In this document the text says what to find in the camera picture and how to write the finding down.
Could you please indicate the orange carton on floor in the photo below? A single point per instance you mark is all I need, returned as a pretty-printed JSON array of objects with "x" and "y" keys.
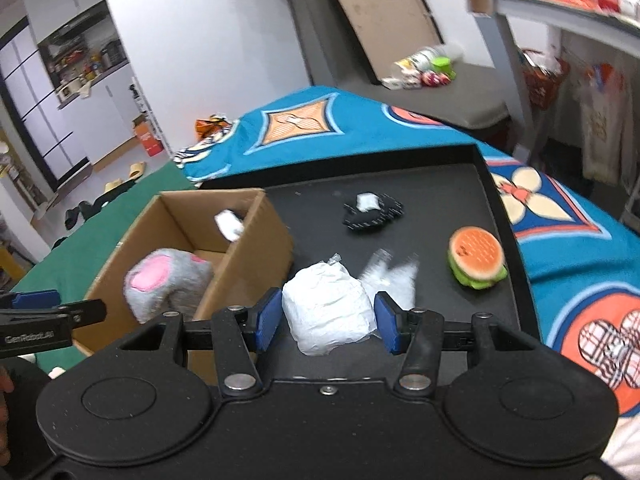
[{"x": 144, "y": 133}]

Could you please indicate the red cap plastic bottle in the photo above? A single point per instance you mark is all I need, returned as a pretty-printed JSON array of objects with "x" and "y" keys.
[{"x": 628, "y": 8}]

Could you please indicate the open brown cardboard box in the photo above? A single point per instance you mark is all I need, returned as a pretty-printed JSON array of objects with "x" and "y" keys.
[{"x": 194, "y": 252}]

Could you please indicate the clear plastic bag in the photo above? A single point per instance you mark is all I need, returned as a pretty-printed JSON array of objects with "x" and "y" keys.
[{"x": 381, "y": 274}]

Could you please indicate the person's left hand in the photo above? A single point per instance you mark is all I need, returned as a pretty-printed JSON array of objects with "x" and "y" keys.
[{"x": 6, "y": 387}]

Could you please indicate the grey bench seat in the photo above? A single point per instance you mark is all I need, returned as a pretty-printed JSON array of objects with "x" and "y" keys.
[{"x": 334, "y": 58}]

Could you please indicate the red basket under desk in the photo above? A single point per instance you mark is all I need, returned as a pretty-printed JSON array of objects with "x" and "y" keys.
[{"x": 544, "y": 75}]

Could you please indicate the black slippers pair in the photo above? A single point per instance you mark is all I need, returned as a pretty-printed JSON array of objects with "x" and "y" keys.
[{"x": 84, "y": 210}]

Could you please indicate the blue patterned blanket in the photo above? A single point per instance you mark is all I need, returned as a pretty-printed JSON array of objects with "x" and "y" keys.
[{"x": 582, "y": 263}]

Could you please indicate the small toys on bench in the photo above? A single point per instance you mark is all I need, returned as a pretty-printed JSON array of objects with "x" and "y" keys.
[{"x": 429, "y": 67}]

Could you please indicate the grey pink plush toy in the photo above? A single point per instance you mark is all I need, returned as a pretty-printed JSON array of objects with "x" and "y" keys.
[{"x": 167, "y": 280}]

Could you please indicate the green cloth mat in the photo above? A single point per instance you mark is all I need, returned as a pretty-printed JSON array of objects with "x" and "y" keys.
[{"x": 94, "y": 261}]

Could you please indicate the orange gift bag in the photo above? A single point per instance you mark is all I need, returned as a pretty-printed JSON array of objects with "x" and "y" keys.
[{"x": 215, "y": 127}]

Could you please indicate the white towel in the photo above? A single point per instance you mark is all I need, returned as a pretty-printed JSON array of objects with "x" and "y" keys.
[{"x": 623, "y": 450}]

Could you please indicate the large black shallow tray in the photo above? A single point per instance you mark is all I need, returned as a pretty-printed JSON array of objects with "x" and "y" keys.
[{"x": 441, "y": 188}]

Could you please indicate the plush hamburger toy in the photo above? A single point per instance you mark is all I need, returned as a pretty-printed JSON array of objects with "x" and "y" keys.
[{"x": 476, "y": 258}]

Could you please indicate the white soft roll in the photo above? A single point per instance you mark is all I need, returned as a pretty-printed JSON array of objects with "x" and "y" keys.
[{"x": 326, "y": 308}]

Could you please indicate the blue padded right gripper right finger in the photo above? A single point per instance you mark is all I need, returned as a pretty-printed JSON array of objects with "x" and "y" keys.
[{"x": 418, "y": 336}]

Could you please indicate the black stitched felt toy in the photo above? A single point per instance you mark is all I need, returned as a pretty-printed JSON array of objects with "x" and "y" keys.
[{"x": 371, "y": 211}]

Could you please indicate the leaning brown framed board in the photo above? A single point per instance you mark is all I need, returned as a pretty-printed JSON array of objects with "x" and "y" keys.
[{"x": 390, "y": 30}]

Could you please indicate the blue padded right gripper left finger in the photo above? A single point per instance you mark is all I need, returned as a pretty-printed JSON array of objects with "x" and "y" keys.
[{"x": 238, "y": 333}]

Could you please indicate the grey desk with mat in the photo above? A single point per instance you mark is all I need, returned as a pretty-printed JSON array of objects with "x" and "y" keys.
[{"x": 491, "y": 16}]

